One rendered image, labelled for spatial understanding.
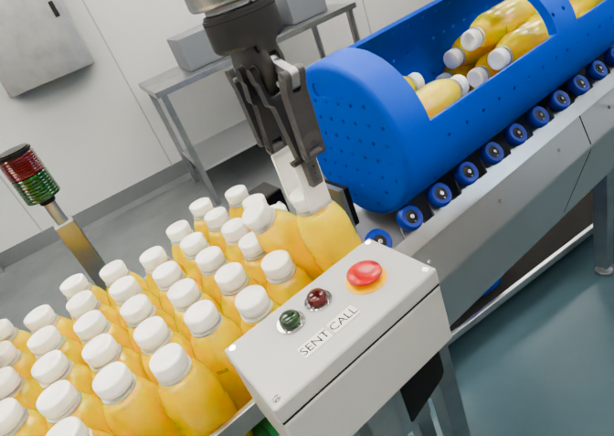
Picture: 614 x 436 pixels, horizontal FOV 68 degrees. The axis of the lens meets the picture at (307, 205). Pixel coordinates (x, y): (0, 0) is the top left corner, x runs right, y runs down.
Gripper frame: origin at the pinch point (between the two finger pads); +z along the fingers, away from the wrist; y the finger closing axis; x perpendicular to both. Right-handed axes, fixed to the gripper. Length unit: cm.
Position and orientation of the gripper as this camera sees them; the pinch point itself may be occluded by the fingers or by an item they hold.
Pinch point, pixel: (301, 180)
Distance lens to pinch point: 54.1
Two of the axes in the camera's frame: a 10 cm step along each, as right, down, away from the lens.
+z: 3.1, 8.2, 4.8
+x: -7.7, 5.2, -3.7
